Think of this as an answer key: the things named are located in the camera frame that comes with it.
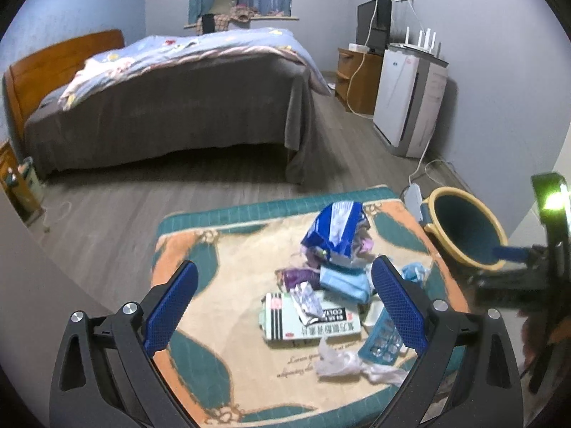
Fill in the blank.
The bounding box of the white wifi router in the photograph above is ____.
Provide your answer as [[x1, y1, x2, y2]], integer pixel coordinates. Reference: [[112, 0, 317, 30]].
[[397, 26, 440, 57]]

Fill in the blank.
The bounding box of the white power cable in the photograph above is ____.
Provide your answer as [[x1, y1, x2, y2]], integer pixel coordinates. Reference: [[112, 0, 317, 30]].
[[345, 0, 452, 189]]

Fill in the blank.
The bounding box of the light blue floral quilt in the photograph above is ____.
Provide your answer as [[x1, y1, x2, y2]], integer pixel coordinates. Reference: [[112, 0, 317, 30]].
[[57, 27, 330, 111]]

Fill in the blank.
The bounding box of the teal orange beige rug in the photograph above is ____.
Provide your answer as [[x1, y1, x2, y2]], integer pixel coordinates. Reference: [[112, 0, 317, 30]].
[[149, 184, 470, 425]]

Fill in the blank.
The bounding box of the white green medicine box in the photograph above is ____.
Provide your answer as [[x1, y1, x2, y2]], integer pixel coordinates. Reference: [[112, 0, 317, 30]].
[[258, 291, 362, 342]]

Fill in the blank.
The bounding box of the white power strip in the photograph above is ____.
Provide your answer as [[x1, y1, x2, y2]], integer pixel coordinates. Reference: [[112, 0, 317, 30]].
[[403, 183, 423, 222]]

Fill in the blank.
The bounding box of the plaid clothes pile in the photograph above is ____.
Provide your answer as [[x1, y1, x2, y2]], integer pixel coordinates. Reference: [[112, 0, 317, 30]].
[[194, 0, 258, 35]]

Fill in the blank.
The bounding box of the blue pill blister pack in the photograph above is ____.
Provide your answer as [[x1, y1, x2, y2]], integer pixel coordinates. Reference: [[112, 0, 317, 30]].
[[358, 308, 404, 365]]

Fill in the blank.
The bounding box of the blue white snack bag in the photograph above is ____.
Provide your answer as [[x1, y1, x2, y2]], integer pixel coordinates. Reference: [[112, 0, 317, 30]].
[[301, 201, 370, 270]]

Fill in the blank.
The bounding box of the wooden bedside table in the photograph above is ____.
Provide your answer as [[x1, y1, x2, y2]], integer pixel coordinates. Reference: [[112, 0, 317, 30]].
[[1, 140, 44, 225]]

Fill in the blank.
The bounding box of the silver blister strip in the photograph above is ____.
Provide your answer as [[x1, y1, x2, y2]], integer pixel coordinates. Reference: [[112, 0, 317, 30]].
[[289, 282, 324, 327]]

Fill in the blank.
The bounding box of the yellow teal trash bin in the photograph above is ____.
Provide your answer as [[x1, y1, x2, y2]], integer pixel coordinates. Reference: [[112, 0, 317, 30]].
[[420, 187, 508, 271]]

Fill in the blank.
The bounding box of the white air purifier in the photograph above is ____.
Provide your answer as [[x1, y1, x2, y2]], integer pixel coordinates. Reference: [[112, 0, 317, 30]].
[[374, 44, 448, 158]]

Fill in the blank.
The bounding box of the white tissue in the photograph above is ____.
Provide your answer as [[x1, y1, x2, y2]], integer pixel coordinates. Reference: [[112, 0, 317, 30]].
[[314, 337, 408, 387]]

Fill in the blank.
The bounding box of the light blue face mask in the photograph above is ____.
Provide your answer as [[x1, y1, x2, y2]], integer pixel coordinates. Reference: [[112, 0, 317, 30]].
[[319, 266, 372, 304]]

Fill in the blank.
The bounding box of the wooden tv cabinet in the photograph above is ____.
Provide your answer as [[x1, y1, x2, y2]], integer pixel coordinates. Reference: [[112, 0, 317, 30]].
[[335, 49, 383, 116]]

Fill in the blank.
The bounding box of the black television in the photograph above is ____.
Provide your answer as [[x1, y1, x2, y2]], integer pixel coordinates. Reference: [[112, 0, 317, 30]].
[[356, 0, 392, 55]]

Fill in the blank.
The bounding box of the bed with brown cover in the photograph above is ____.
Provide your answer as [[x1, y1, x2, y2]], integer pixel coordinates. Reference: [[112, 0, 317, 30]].
[[4, 30, 318, 184]]

